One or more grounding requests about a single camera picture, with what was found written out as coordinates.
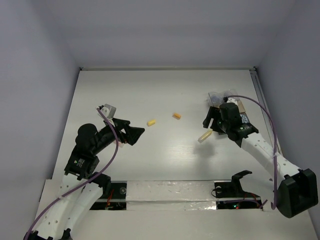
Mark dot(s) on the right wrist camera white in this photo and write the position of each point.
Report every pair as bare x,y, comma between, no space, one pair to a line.
229,99

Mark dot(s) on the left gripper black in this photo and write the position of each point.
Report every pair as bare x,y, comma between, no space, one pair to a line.
131,134

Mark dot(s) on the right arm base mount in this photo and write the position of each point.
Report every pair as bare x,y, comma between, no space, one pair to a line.
230,195

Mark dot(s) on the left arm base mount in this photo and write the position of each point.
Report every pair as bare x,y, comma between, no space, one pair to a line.
114,200

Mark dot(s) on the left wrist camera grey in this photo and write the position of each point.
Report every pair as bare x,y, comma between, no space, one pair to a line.
108,111

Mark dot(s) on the yellow highlighter marker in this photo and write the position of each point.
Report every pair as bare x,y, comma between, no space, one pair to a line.
204,136

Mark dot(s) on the three-compartment desk organizer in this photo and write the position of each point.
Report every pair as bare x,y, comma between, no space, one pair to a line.
229,92

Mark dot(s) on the yellow marker cap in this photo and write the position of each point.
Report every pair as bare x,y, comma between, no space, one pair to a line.
151,122

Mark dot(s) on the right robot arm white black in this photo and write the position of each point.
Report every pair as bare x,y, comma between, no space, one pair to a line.
292,190

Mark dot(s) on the blue patterned tape roll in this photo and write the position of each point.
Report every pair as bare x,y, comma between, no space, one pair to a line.
244,118

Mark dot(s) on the light orange marker cap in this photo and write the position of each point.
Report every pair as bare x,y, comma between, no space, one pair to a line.
176,115

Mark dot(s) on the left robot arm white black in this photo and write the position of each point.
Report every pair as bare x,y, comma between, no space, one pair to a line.
81,185

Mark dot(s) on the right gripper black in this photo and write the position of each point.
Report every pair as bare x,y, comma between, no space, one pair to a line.
212,113

